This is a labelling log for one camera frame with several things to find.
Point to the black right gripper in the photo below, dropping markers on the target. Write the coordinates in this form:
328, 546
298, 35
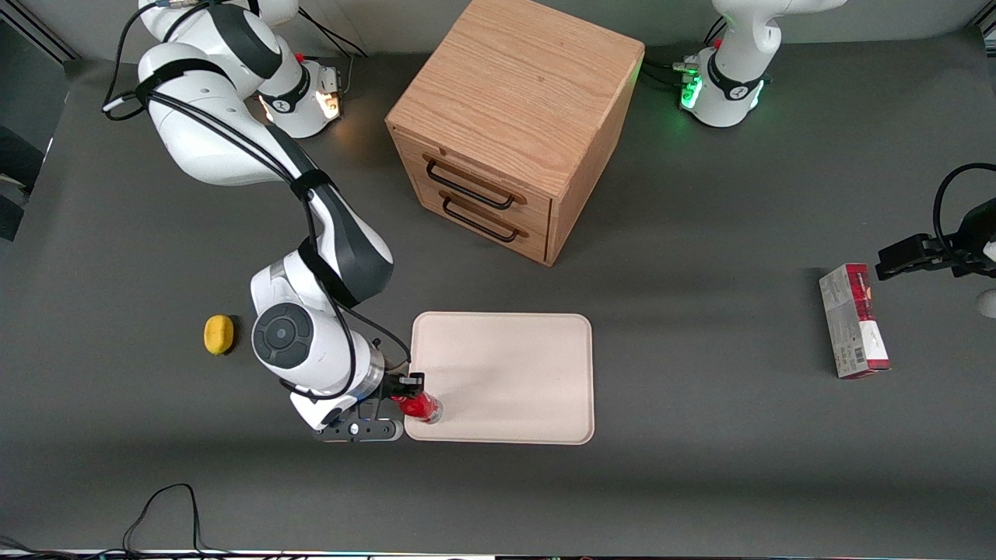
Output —
398, 383

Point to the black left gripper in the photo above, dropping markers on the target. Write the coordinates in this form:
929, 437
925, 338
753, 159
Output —
976, 233

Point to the red coke bottle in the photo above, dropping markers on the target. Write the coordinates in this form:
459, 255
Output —
421, 408

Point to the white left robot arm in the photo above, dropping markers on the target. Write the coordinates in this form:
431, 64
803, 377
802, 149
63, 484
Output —
739, 78

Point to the cream plastic tray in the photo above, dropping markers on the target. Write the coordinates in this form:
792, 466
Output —
513, 373

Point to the red grey carton box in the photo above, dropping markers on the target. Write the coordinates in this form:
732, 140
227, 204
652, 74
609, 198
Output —
852, 323

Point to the yellow lemon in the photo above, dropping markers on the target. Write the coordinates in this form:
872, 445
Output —
219, 334

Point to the wooden drawer cabinet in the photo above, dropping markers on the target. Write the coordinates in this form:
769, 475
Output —
513, 93

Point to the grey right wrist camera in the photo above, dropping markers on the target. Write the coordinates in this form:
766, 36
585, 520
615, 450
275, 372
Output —
358, 430

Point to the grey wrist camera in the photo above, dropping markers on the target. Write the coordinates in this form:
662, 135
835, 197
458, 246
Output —
358, 430
988, 303

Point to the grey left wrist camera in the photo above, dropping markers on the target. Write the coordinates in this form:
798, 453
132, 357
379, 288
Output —
988, 303

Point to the dark frame rail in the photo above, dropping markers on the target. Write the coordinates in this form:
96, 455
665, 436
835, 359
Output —
39, 29

